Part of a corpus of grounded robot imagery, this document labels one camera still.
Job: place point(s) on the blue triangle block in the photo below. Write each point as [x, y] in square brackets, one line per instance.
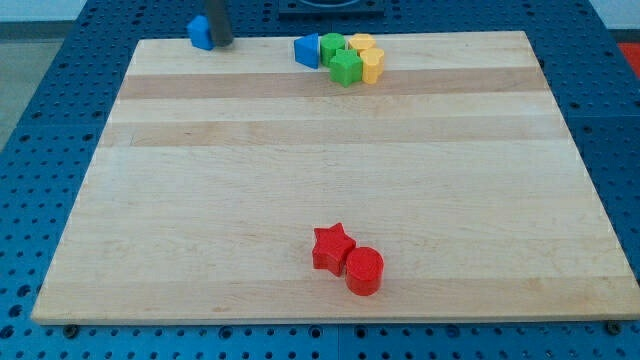
[306, 50]

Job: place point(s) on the blue cube block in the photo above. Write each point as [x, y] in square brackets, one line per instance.
[198, 30]

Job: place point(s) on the red star block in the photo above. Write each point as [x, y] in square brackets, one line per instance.
[331, 248]

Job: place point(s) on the red cylinder block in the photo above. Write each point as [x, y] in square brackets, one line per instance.
[364, 271]

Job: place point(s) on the wooden board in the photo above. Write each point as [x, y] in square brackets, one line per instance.
[457, 166]

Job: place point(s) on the green star block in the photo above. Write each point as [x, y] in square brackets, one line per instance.
[346, 67]

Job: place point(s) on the yellow heart block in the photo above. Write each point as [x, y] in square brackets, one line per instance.
[373, 64]

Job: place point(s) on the green cylinder block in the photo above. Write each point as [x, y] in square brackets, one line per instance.
[330, 43]

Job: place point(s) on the yellow hexagon block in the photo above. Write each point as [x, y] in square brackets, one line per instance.
[361, 42]

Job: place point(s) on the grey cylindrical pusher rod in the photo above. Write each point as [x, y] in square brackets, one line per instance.
[219, 22]

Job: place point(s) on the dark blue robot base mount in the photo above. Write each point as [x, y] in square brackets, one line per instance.
[290, 9]

